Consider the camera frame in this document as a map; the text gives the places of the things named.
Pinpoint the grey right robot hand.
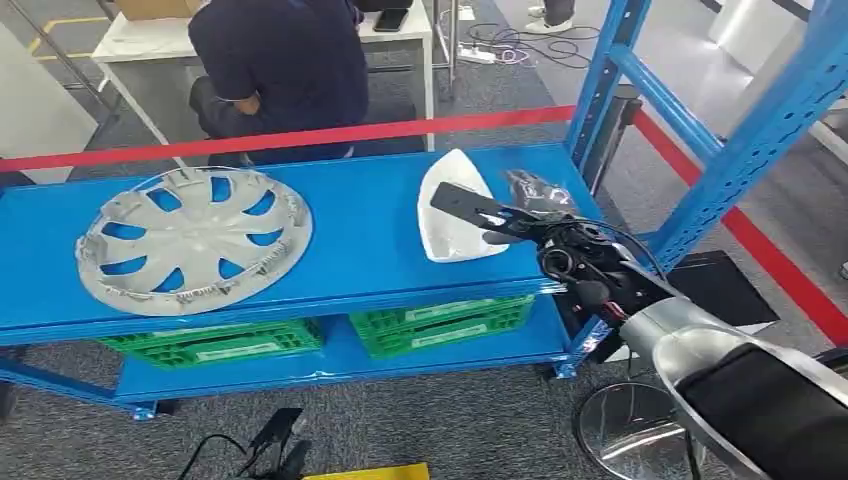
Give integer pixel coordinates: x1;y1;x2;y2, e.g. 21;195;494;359
482;168;579;248

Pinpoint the white plastic mirror shell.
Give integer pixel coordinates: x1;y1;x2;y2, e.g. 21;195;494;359
417;148;511;264

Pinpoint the white power strip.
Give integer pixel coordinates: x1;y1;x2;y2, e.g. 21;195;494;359
457;44;498;66

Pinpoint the green plastic crate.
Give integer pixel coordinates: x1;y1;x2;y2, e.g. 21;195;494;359
349;294;537;360
97;317;326;370

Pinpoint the blue steel shelf rack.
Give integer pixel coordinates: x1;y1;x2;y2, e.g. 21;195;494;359
0;0;848;422

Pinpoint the person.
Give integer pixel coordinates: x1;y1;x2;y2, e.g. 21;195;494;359
187;0;370;167
526;0;578;36

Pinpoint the black floor mat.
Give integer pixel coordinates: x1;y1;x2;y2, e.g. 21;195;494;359
662;250;781;327

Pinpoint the black phone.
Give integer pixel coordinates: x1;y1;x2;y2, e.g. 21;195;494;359
372;6;410;33

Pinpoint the red barrier belt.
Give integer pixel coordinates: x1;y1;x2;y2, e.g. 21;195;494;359
0;104;576;175
632;109;848;347

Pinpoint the round chrome base disc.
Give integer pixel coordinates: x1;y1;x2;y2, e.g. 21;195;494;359
572;380;707;480

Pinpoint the yellow floor tape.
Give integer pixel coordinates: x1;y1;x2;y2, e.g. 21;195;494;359
304;463;431;480
26;16;111;62

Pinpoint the silver wheel hubcap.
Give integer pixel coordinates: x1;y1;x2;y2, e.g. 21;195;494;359
74;165;315;318

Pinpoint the cardboard box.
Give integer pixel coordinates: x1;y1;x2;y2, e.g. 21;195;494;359
113;0;203;21

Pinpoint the white table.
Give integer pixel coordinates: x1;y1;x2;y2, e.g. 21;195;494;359
91;0;436;167

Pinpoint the black right wrist camera bracket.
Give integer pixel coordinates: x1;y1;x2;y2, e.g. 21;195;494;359
429;181;541;241

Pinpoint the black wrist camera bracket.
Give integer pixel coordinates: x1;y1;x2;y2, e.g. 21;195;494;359
429;181;541;241
248;407;313;480

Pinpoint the black stanchion post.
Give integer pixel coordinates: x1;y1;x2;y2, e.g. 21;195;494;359
581;84;644;197

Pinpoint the pink floor cable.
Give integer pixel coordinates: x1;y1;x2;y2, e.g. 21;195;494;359
493;46;531;68

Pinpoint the black floor cable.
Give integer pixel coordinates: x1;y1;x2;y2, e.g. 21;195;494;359
466;23;601;71

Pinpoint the steel post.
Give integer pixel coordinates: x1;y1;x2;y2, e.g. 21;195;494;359
433;0;460;101

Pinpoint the black left wrist camera bracket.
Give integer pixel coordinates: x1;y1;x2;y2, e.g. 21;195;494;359
248;407;313;480

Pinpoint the thin steel frame bar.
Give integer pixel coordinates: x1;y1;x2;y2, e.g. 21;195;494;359
6;0;124;130

